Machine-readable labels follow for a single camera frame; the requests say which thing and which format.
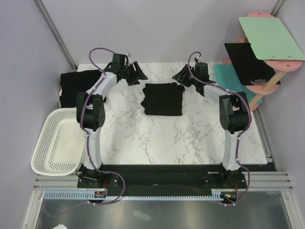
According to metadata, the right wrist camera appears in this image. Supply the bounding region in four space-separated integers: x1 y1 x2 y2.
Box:
194 62 209 81

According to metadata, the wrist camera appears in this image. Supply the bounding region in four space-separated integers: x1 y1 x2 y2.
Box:
112 53 132 66
194 62 209 81

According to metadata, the aluminium frame rail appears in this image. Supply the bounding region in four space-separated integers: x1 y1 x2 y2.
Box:
33 0 78 71

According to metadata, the black t shirt stack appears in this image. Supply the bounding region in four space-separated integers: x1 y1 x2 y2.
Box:
60 70 102 108

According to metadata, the black printed t shirt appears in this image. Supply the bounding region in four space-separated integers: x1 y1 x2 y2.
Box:
141 83 185 116

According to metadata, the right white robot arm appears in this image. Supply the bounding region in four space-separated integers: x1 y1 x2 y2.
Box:
172 62 252 188

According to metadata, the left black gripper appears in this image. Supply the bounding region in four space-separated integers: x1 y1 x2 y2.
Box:
122 62 148 87

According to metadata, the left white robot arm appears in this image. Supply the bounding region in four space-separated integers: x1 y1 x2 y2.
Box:
76 61 148 171

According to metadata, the white perforated laundry basket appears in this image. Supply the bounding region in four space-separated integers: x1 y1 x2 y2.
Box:
30 108 85 177

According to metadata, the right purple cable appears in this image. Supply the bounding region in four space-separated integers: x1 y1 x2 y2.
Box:
188 51 253 207

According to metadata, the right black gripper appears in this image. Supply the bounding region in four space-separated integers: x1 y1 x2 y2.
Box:
172 64 198 88

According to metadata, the green clipboard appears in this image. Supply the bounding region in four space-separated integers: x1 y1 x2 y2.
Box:
238 17 305 61

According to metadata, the teal mat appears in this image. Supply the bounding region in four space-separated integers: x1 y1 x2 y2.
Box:
213 64 255 101

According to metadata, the light blue cable duct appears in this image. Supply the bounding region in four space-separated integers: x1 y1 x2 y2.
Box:
43 190 229 201

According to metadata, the pink wooden shelf stand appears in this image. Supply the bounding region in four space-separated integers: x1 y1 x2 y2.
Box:
221 11 303 113

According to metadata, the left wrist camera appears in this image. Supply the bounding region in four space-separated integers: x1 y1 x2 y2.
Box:
112 53 132 66

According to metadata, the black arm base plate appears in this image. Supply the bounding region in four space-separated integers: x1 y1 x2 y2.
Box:
75 164 247 189

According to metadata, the black clipboard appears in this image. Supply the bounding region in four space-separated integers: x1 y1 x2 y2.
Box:
224 43 275 86

